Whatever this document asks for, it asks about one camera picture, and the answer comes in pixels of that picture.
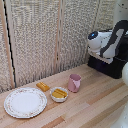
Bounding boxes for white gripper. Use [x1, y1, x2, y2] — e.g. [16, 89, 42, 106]
[88, 52, 115, 65]

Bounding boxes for black air fryer drawer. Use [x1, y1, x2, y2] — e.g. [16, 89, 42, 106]
[87, 54, 113, 79]

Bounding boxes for yellow bread block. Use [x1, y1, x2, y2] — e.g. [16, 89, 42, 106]
[35, 81, 51, 93]

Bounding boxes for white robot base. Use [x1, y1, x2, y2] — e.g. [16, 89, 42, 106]
[109, 102, 128, 128]

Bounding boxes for yellow bread stick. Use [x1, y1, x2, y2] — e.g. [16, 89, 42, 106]
[51, 90, 66, 99]
[54, 88, 68, 97]

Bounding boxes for pink plastic cup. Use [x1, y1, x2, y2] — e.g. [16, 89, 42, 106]
[67, 73, 82, 94]

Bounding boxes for white ceramic bowl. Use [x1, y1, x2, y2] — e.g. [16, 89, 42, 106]
[49, 86, 70, 103]

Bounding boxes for beige woven folding screen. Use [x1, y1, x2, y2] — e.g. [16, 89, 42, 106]
[0, 0, 116, 94]

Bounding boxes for white floral rim plate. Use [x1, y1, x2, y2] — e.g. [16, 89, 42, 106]
[3, 87, 48, 120]

